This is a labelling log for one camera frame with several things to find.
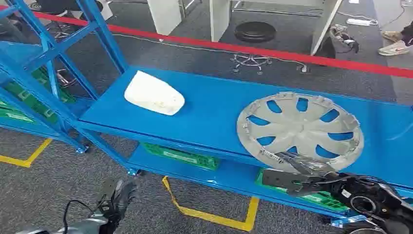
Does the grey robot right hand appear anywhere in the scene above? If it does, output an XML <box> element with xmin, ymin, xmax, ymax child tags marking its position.
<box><xmin>261</xmin><ymin>152</ymin><xmax>343</xmax><ymax>196</ymax></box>

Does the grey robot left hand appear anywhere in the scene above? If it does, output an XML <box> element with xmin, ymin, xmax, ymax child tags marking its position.
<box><xmin>96</xmin><ymin>178</ymin><xmax>140</xmax><ymax>234</ymax></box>

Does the silver plastic hubcap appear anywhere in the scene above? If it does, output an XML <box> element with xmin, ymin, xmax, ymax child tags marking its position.
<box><xmin>236</xmin><ymin>92</ymin><xmax>365</xmax><ymax>174</ymax></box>

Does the white plastic cover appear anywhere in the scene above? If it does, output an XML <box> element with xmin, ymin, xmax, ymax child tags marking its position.
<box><xmin>124</xmin><ymin>70</ymin><xmax>186</xmax><ymax>117</ymax></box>

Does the blue metal shelf rack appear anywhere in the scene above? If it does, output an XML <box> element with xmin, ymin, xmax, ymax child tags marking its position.
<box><xmin>75</xmin><ymin>66</ymin><xmax>413</xmax><ymax>229</ymax></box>
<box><xmin>0</xmin><ymin>0</ymin><xmax>130</xmax><ymax>155</ymax></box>

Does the chrome chair base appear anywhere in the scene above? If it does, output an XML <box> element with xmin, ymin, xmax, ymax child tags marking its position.
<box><xmin>230</xmin><ymin>52</ymin><xmax>273</xmax><ymax>75</ymax></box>

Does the dark bag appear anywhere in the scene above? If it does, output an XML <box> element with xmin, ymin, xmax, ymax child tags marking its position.
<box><xmin>328</xmin><ymin>23</ymin><xmax>360</xmax><ymax>54</ymax></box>

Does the red barrier tape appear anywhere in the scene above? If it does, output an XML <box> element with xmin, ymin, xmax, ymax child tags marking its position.
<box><xmin>0</xmin><ymin>4</ymin><xmax>413</xmax><ymax>79</ymax></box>

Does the black round disc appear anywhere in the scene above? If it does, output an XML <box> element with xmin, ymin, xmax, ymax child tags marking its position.
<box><xmin>234</xmin><ymin>20</ymin><xmax>277</xmax><ymax>43</ymax></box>

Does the white desk panel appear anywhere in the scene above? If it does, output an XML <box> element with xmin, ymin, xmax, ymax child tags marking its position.
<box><xmin>209</xmin><ymin>0</ymin><xmax>232</xmax><ymax>43</ymax></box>
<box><xmin>147</xmin><ymin>0</ymin><xmax>183</xmax><ymax>37</ymax></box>
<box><xmin>310</xmin><ymin>0</ymin><xmax>343</xmax><ymax>56</ymax></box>

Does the person's shoe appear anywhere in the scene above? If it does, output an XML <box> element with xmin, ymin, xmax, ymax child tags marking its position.
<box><xmin>380</xmin><ymin>30</ymin><xmax>404</xmax><ymax>43</ymax></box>
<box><xmin>377</xmin><ymin>40</ymin><xmax>411</xmax><ymax>57</ymax></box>

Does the white power strip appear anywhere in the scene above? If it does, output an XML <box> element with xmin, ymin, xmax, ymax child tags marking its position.
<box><xmin>346</xmin><ymin>18</ymin><xmax>378</xmax><ymax>27</ymax></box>

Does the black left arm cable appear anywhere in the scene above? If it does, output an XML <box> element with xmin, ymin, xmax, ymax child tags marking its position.
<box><xmin>62</xmin><ymin>199</ymin><xmax>97</xmax><ymax>234</ymax></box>

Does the thin white floor cable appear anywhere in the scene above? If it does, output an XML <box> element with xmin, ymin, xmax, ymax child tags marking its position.
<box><xmin>111</xmin><ymin>33</ymin><xmax>309</xmax><ymax>74</ymax></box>

